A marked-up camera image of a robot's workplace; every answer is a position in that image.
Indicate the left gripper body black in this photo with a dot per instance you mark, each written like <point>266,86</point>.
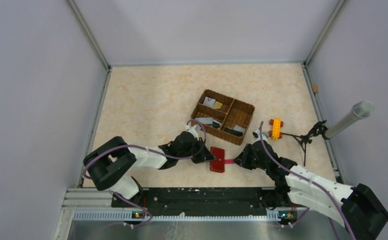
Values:
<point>194,149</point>

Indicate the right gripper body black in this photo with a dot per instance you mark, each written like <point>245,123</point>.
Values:
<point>251,161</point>

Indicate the red leather card holder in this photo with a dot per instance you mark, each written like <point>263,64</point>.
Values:
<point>219,164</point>

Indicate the brown wicker divided basket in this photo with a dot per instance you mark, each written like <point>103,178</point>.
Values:
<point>233,112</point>

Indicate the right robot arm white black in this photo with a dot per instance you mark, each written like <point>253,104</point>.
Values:
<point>356,208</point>

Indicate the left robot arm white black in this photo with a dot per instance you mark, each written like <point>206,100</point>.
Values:
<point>107,165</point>

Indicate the black card in basket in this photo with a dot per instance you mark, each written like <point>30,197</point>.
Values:
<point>233,132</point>

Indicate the pale gold card under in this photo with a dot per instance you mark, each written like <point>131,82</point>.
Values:
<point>217,105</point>

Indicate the yellow toy brick car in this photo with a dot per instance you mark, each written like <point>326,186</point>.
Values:
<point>276,125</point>

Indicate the black mini tripod stand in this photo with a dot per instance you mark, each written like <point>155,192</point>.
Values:
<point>318,129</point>

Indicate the small tan block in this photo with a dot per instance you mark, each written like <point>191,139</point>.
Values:
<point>314,88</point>

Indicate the silver metal tube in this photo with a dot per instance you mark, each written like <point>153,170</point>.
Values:
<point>359,111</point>

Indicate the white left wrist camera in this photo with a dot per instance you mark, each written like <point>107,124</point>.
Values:
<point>193,130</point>

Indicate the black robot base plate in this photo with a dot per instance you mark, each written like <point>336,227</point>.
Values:
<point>212,202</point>

